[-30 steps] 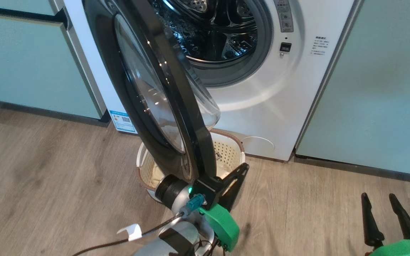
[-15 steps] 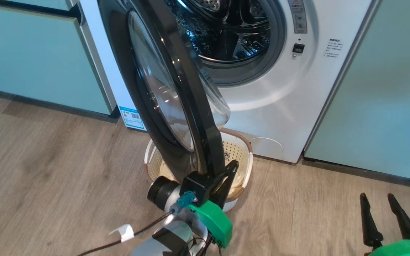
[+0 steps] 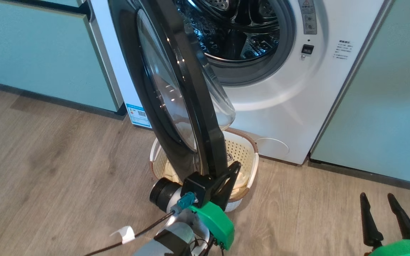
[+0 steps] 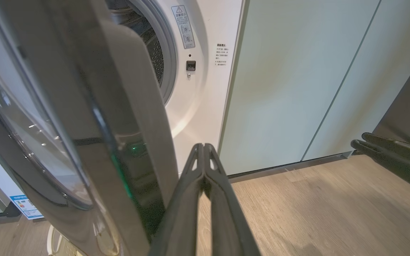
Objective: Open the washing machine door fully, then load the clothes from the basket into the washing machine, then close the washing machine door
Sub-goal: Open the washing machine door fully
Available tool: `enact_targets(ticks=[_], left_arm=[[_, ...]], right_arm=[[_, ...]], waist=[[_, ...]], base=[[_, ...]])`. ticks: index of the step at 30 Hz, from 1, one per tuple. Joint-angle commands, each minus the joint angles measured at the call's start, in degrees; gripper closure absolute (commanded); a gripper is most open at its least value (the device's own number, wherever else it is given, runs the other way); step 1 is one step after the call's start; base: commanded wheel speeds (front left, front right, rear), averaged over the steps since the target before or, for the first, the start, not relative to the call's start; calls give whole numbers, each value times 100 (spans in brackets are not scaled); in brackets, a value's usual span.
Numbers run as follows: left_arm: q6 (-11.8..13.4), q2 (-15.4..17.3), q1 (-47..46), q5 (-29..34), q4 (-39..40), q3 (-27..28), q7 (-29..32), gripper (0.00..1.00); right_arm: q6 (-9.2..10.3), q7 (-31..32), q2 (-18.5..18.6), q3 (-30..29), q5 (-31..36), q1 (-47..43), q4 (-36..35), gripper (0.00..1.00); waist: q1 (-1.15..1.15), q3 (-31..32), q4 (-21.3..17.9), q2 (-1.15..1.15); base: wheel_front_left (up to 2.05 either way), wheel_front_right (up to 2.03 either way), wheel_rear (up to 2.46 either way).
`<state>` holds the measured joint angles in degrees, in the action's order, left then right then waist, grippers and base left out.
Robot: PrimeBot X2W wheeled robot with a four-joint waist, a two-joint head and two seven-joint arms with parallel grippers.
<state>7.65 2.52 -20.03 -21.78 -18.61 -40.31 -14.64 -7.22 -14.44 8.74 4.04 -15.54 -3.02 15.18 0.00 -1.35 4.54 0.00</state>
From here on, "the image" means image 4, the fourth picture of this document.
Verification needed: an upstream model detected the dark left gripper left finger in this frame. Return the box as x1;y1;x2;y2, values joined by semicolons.
148;143;205;256

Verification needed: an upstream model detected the pale green cabinet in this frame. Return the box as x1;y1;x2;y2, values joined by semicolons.
219;0;410;176

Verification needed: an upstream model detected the cream perforated laundry basket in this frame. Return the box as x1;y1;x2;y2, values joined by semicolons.
46;224;85;256

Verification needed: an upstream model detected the black washing machine door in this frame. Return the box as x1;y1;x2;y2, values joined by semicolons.
0;0;180;256

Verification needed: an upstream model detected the blue energy label sticker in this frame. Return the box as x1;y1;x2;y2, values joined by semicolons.
9;194;44;220

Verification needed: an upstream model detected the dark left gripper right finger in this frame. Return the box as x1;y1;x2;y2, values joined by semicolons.
204;143;262;256

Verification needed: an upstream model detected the grey warning sticker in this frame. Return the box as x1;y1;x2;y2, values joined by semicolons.
171;5;196;49

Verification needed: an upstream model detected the white front-load washing machine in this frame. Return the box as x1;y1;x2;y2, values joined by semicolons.
0;0;245;219

